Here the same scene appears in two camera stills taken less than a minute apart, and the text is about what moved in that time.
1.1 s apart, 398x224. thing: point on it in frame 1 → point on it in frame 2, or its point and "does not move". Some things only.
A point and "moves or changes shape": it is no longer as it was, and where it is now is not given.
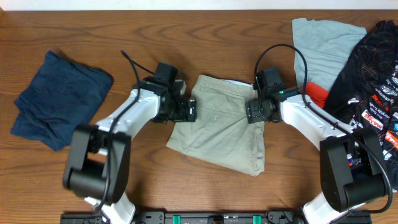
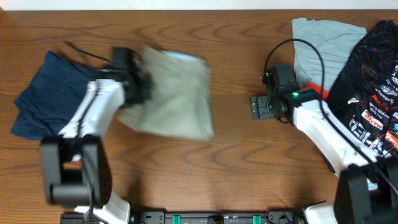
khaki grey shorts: (221, 134) moves or changes shape
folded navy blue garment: (60, 96) does not move
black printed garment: (365, 94) does not move
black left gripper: (183, 115) → (142, 91)
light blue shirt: (326, 44) does not move
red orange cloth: (318, 94) does not move
